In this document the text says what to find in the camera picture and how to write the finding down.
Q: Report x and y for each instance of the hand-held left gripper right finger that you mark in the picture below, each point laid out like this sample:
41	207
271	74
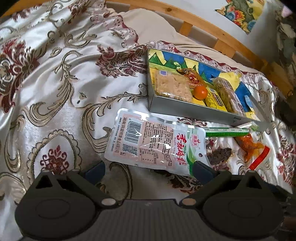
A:
203	172

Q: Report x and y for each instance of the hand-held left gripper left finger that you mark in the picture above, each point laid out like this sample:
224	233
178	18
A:
96	172

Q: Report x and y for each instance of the white and pink snack packet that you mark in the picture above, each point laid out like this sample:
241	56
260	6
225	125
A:
157	143

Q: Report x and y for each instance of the grey box with painted lining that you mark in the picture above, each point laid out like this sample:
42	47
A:
185	113

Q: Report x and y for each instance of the clear packet with dark jerky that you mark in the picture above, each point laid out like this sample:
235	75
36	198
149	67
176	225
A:
219	156

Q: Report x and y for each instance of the green and white stick packet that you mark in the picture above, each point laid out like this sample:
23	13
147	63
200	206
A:
226	132

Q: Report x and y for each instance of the orange and red snack packet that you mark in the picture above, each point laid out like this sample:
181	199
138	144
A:
251	144

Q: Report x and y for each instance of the yellow snack box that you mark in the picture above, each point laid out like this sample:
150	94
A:
216	99

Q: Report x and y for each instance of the small orange mandarin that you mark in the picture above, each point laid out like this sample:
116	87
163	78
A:
200	92

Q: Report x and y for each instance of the clear biscuit packet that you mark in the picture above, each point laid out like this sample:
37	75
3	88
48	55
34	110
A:
229	95

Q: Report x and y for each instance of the clear rice crisp packet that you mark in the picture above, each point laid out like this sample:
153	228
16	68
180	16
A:
172	85

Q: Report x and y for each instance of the floral satin bedspread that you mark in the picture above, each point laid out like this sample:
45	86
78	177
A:
57	81

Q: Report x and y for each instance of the cream pillow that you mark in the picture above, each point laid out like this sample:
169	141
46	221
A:
148	25

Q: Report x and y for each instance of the grey-green floral cloth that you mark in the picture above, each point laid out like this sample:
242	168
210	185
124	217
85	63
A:
286	37

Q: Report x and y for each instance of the wooden bed frame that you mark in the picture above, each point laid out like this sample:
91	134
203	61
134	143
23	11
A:
231	39

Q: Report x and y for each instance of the colourful wall painting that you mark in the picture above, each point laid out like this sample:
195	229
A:
240	14

